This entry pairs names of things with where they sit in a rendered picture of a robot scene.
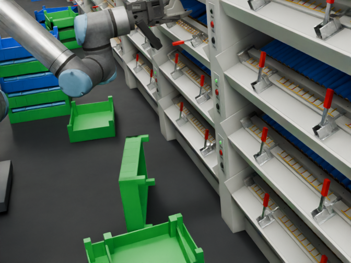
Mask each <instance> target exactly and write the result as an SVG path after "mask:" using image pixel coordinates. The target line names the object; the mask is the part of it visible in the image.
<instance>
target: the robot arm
mask: <svg viewBox="0 0 351 263"><path fill-rule="evenodd" d="M188 9H189V8H188ZM186 10H187V9H184V8H183V6H182V3H181V1H180V0H170V2H169V5H168V6H165V7H164V5H163V0H139V1H136V2H131V3H130V2H126V3H125V7H124V6H120V7H115V8H110V9H106V10H101V11H96V12H93V13H88V14H87V13H85V14H83V15H79V16H76V17H75V19H74V29H75V35H76V41H77V44H78V45H80V46H82V47H83V52H84V56H85V58H83V59H80V58H79V57H78V56H77V55H76V54H74V53H72V52H71V51H70V50H69V49H68V48H67V47H66V46H64V45H63V44H62V43H61V42H60V41H59V40H58V39H57V38H56V37H54V36H53V35H52V34H51V33H49V32H48V31H47V29H45V28H44V27H43V26H42V25H41V24H39V23H38V22H37V21H36V20H35V19H34V18H33V17H32V16H30V15H29V14H28V13H27V12H26V11H25V10H24V9H23V8H21V7H20V6H19V5H18V4H17V3H16V2H15V1H14V0H0V27H1V28H2V29H3V30H4V31H5V32H7V33H8V34H9V35H10V36H11V37H12V38H13V39H14V40H16V41H17V42H18V43H19V44H20V45H21V46H22V47H23V48H25V49H26V50H27V51H28V52H29V53H30V54H31V55H32V56H34V57H35V58H36V59H37V60H38V61H39V62H40V63H41V64H43V65H44V66H45V67H46V68H47V69H48V70H49V71H51V72H52V73H53V75H54V76H55V77H56V78H57V79H58V84H59V87H60V89H61V90H62V91H63V92H64V93H65V94H66V95H68V96H69V97H72V98H79V97H82V96H84V95H86V94H88V93H89V92H90V91H91V90H92V88H94V87H95V86H96V85H104V84H107V83H110V82H111V81H113V80H114V79H115V78H116V76H117V73H116V65H115V62H114V57H113V52H112V47H111V42H110V39H111V38H116V37H120V36H123V35H127V34H130V32H131V31H132V30H135V24H136V26H137V27H138V28H139V30H140V31H141V32H142V33H143V35H144V36H145V37H146V39H147V40H148V41H149V44H150V46H151V47H152V48H155V49H156V50H159V49H161V48H162V44H161V41H160V39H159V38H158V37H156V36H155V35H154V34H153V32H152V31H151V30H150V28H149V27H150V26H158V25H163V24H164V23H170V22H174V21H177V20H180V19H182V18H184V17H186V16H188V15H189V14H190V13H192V10H187V11H186ZM135 15H136V16H135ZM134 16H135V17H134ZM8 111H9V102H8V98H7V96H6V94H5V93H4V92H3V91H1V90H0V122H1V121H2V120H3V119H4V118H5V117H6V116H7V114H8Z"/></svg>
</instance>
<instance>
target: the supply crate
mask: <svg viewBox="0 0 351 263"><path fill-rule="evenodd" d="M53 30H54V31H53V34H54V37H56V38H57V39H58V40H59V41H60V36H59V32H58V28H57V26H55V27H53ZM31 56H32V55H31V54H30V53H29V52H28V51H27V50H26V49H25V48H23V47H22V46H21V45H20V44H19V43H18V42H17V41H16V40H14V39H13V38H4V39H1V35H0V61H5V60H9V59H17V58H23V57H31Z"/></svg>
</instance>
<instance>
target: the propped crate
mask: <svg viewBox="0 0 351 263"><path fill-rule="evenodd" d="M177 221H178V220H177V217H176V215H172V216H169V222H165V223H162V224H158V225H154V226H150V227H147V228H144V229H140V230H136V231H133V232H129V233H125V234H121V235H118V236H114V237H112V235H111V232H109V233H104V234H103V237H104V244H105V248H106V253H107V257H108V261H109V263H193V261H192V259H191V256H190V254H189V251H188V249H187V247H186V244H185V242H184V239H183V237H182V234H181V232H180V229H179V227H178V226H177Z"/></svg>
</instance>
